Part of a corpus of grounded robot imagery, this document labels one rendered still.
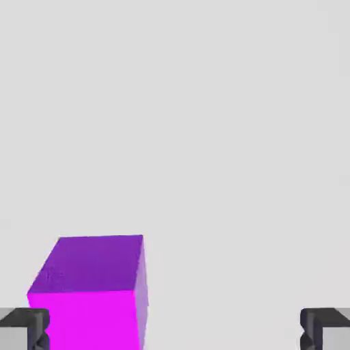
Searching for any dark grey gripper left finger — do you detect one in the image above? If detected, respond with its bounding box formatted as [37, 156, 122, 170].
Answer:
[0, 307, 51, 350]

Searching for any small magenta cube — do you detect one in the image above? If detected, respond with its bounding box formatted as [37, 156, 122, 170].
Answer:
[26, 234, 150, 350]

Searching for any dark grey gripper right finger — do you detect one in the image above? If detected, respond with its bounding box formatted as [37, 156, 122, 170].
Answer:
[299, 307, 350, 350]

